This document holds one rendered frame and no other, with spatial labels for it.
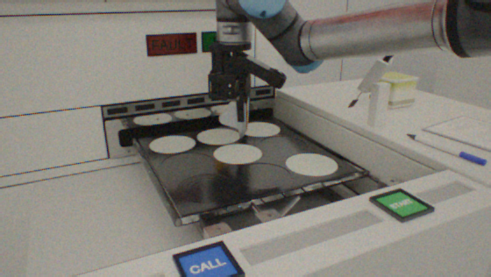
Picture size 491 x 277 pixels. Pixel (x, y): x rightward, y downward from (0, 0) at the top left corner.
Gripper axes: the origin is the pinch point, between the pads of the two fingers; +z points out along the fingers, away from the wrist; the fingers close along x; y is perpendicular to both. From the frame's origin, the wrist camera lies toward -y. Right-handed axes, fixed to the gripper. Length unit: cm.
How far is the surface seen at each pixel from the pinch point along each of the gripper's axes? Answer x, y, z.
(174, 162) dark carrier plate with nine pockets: 15.3, 11.2, 1.3
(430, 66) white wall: -290, -123, 35
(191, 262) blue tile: 50, -4, -5
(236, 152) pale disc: 8.7, 0.2, 1.3
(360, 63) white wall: -240, -54, 26
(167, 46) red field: -3.9, 18.4, -18.3
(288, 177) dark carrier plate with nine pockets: 17.5, -11.3, 1.4
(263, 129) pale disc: -6.3, -3.5, 1.3
